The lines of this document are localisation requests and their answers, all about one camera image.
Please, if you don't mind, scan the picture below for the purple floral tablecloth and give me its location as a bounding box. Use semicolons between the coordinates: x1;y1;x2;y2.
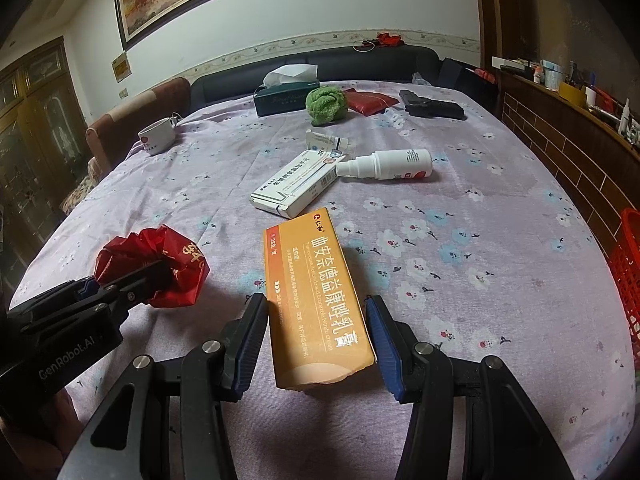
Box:
10;80;636;480

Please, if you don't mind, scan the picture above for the red plastic basket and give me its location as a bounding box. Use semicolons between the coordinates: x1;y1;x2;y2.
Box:
607;208;640;356

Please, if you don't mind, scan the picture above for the dark sofa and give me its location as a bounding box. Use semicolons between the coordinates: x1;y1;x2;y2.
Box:
190;45;441;108

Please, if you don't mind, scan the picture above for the brown chair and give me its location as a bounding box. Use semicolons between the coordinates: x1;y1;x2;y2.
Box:
85;77;192;176

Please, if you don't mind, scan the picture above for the small white tube box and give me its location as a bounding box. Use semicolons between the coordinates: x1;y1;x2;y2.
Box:
305;129;347;155

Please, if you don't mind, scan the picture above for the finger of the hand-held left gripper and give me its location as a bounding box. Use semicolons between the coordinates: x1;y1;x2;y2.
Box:
9;276;103;318
97;259;176;312

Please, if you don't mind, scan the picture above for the white blue medicine box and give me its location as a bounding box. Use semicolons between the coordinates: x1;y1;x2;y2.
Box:
250;147;346;219

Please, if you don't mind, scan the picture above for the patterned cushion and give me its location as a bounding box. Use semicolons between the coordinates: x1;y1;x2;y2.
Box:
60;160;103;211

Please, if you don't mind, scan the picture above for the wooden glass door cabinet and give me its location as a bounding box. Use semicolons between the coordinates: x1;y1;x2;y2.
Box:
0;36;88;301

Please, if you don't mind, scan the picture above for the green tissue box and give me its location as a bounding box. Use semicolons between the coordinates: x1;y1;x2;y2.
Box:
252;64;321;117

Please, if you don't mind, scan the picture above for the yellow wall sticker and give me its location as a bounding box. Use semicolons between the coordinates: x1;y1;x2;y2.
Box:
111;51;132;83

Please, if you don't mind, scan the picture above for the person's left forearm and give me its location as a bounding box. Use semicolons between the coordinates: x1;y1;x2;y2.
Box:
0;385;78;466

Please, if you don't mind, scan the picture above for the black bag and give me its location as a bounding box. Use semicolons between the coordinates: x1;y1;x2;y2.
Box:
437;58;501;116

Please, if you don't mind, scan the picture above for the green cloth ball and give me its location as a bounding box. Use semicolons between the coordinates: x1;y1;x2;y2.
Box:
306;86;348;127

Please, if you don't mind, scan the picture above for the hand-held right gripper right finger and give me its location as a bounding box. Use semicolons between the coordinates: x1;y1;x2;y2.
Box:
364;295;576;480

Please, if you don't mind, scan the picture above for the black remote-like object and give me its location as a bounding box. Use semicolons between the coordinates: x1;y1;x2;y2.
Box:
398;89;468;122

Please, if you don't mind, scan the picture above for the white spray bottle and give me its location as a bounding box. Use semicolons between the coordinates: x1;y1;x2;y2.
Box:
335;149;434;182

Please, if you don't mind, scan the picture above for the long white box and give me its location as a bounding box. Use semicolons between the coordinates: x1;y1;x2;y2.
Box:
491;56;531;73

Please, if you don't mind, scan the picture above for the orange medicine box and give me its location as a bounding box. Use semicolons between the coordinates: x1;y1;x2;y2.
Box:
263;207;377;391

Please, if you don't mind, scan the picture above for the red plastic bag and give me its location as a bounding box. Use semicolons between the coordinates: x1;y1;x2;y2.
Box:
94;226;211;309

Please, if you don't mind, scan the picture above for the white mug red print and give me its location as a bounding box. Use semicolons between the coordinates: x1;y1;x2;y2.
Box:
137;112;182;157

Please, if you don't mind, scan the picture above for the red flat pouch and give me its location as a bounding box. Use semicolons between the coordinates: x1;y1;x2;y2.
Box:
344;90;401;117

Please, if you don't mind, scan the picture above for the light blue jar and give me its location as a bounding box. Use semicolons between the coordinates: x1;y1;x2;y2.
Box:
542;60;566;88

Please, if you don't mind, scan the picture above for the yellow box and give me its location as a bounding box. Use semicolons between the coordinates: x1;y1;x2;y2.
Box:
558;81;586;107

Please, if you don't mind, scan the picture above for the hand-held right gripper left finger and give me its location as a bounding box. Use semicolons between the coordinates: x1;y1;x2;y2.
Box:
57;292;271;480

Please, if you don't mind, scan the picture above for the wooden door frame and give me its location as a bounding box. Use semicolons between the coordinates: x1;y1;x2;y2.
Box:
472;0;506;61

